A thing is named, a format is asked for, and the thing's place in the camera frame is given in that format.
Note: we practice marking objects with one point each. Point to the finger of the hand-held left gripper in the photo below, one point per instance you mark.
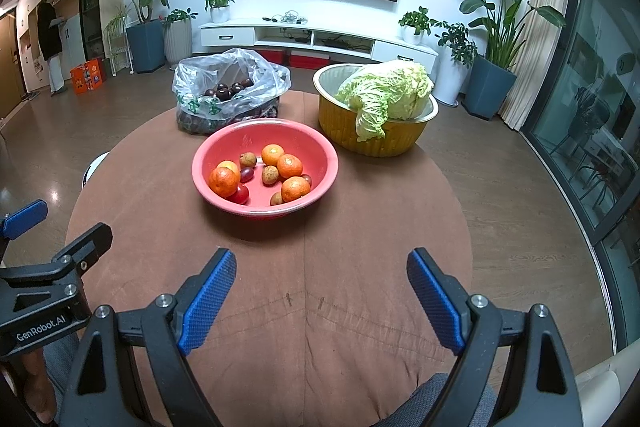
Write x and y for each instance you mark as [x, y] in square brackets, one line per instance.
[92, 242]
[25, 218]

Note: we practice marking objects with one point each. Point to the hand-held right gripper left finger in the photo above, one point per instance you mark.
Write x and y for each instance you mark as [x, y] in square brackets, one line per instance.
[207, 302]

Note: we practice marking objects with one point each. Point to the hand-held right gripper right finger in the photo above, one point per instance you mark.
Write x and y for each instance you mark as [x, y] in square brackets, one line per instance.
[435, 302]

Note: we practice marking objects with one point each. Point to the red cherry tomato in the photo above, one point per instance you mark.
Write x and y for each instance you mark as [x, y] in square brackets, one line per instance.
[240, 194]

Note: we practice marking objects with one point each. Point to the red plastic basin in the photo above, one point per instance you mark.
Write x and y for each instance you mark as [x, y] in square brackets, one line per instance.
[300, 137]

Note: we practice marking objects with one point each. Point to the person's left hand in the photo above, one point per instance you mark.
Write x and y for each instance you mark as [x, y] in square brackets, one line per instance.
[40, 382]

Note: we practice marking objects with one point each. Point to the white stool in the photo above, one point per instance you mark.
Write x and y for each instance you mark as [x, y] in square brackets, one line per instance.
[95, 167]

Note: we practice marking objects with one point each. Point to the round brown table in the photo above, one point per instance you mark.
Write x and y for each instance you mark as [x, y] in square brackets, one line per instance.
[350, 257]

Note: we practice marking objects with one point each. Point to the person's grey trousers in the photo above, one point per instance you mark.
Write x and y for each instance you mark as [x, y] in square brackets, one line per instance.
[430, 402]

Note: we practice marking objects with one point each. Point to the reddish orange mandarin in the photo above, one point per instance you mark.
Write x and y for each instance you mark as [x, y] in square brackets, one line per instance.
[224, 182]

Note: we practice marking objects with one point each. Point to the brown longan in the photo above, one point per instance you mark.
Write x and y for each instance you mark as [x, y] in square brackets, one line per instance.
[270, 174]
[276, 198]
[247, 159]

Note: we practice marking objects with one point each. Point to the dark red grape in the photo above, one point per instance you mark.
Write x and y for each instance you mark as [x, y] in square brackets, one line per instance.
[246, 175]
[306, 180]

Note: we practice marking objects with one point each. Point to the pale orange mandarin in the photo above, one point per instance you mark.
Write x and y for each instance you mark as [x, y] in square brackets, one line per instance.
[227, 165]

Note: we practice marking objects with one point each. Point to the brown wooden door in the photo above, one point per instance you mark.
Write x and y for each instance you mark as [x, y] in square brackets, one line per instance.
[10, 67]

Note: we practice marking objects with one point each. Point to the orange cardboard box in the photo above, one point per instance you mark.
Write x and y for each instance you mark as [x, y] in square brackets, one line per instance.
[87, 77]

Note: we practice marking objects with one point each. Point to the white refrigerator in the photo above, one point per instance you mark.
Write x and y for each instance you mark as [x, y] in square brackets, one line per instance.
[74, 42]

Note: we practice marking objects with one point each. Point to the white sofa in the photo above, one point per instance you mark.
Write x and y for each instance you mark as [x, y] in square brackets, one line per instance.
[600, 387]

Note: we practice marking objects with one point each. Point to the golden foil bowl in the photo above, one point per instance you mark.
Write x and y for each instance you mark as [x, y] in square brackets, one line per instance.
[350, 132]

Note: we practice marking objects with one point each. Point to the pile of dark chestnuts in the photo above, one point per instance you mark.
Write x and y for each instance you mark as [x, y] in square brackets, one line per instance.
[225, 91]

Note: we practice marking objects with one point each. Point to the spider plant on white rack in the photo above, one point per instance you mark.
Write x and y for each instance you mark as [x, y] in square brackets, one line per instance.
[119, 37]

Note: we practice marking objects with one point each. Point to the napa cabbage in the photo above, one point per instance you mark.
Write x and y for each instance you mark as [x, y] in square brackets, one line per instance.
[395, 92]

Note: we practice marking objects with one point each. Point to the plant in ribbed white pot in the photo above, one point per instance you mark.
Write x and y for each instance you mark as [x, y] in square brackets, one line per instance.
[179, 42]

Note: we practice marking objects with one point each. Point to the bushy plant in white pot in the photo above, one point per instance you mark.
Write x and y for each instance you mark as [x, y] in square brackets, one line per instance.
[450, 77]

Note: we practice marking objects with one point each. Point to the large-leaf plant in blue pot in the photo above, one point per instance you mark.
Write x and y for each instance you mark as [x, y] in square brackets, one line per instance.
[492, 82]

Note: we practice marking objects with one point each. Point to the clear plastic bag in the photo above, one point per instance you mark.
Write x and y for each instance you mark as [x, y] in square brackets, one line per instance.
[260, 72]

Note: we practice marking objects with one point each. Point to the white television cabinet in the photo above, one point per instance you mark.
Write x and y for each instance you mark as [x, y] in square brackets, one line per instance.
[225, 36]

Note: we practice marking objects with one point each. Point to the glass sliding door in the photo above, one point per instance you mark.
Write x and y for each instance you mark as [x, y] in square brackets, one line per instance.
[590, 107]

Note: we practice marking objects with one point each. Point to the red box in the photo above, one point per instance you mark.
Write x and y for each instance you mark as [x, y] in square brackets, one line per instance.
[310, 59]

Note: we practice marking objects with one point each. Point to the small plant in white pot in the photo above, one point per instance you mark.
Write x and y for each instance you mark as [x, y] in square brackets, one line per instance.
[220, 9]
[415, 29]

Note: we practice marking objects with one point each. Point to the beige curtain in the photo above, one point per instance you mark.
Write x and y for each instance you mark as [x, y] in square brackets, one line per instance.
[545, 7]

